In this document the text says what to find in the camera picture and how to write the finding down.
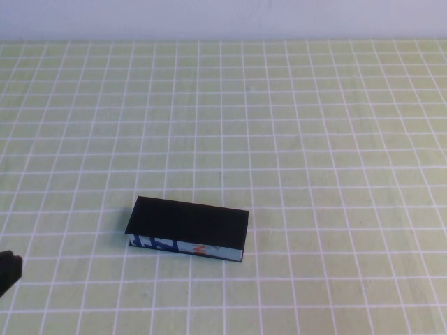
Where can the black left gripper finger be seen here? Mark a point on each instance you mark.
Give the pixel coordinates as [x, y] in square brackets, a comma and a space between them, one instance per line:
[5, 268]
[16, 268]

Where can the black glasses case printed side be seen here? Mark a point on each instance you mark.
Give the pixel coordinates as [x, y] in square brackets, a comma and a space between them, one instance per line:
[188, 223]

